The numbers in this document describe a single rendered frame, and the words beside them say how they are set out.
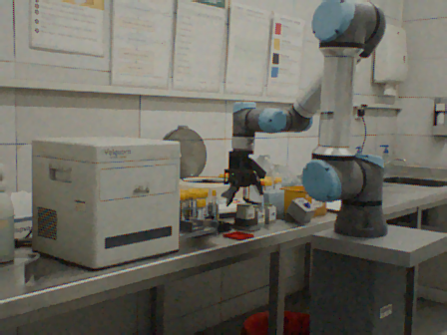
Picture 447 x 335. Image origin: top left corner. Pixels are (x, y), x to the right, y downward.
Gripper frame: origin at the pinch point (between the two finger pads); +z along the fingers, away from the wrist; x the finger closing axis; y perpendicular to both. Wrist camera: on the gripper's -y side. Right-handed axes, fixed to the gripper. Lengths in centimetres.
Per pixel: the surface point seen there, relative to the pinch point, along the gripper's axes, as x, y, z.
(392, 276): 48, -7, 13
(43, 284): 9, 79, 6
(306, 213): 10.5, -20.6, 2.2
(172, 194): 8.3, 41.0, -9.8
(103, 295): 10, 64, 12
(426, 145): -38, -240, -13
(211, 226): 4.6, 21.6, 2.0
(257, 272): -58, -82, 50
